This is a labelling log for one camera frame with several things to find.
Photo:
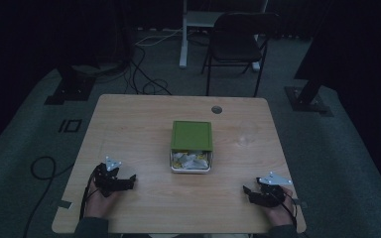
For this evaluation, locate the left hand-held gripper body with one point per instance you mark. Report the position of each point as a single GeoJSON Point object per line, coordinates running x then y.
{"type": "Point", "coordinates": [107, 181]}

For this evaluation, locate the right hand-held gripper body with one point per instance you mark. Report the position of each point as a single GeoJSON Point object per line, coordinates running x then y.
{"type": "Point", "coordinates": [271, 195]}

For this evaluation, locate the white box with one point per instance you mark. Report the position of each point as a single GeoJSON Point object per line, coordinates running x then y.
{"type": "Point", "coordinates": [191, 170]}

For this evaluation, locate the green box lid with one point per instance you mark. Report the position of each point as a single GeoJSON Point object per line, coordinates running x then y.
{"type": "Point", "coordinates": [191, 135]}

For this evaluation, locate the person's right hand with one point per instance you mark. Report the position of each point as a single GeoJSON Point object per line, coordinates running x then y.
{"type": "Point", "coordinates": [281, 213]}

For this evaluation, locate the person's left hand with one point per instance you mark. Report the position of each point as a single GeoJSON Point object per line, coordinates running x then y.
{"type": "Point", "coordinates": [100, 203]}

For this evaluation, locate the grey tape piece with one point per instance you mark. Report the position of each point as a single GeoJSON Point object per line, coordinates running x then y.
{"type": "Point", "coordinates": [64, 204]}

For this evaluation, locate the crumpled paper pieces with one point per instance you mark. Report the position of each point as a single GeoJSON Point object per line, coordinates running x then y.
{"type": "Point", "coordinates": [190, 161]}

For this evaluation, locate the round table grommet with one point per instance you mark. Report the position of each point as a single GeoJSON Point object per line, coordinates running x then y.
{"type": "Point", "coordinates": [216, 109]}

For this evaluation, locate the black folding chair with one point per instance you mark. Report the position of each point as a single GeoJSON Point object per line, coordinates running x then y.
{"type": "Point", "coordinates": [236, 43]}

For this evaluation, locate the black stand with base plate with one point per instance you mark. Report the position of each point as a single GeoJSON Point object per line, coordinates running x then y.
{"type": "Point", "coordinates": [72, 87]}
{"type": "Point", "coordinates": [307, 99]}

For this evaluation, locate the white desk frame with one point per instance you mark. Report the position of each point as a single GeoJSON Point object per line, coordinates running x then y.
{"type": "Point", "coordinates": [191, 20]}

